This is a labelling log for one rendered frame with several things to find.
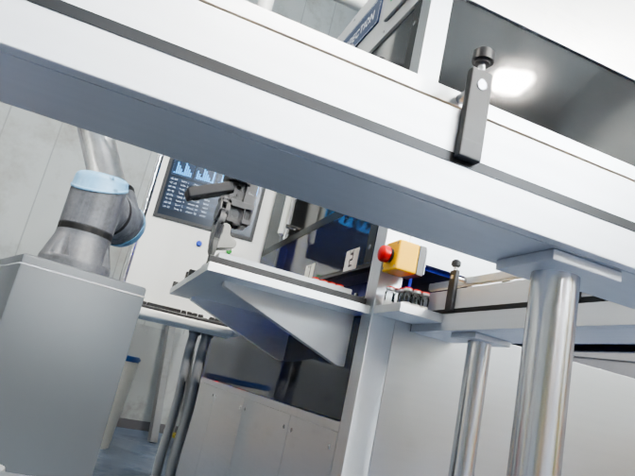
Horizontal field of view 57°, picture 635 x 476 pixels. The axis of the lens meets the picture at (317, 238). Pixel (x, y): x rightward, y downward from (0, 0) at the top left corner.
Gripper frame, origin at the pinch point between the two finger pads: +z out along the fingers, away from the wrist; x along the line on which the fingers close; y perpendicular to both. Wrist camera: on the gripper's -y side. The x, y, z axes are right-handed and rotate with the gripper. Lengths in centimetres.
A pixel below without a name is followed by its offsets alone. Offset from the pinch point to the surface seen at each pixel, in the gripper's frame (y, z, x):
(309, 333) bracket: 28.2, 12.8, -2.5
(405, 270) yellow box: 41.0, -4.6, -21.6
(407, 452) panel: 55, 35, -13
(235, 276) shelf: 5.4, 5.3, -11.0
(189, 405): 22, 41, 98
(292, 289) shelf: 18.9, 4.8, -11.0
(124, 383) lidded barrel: 8, 48, 287
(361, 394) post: 40.2, 24.2, -12.5
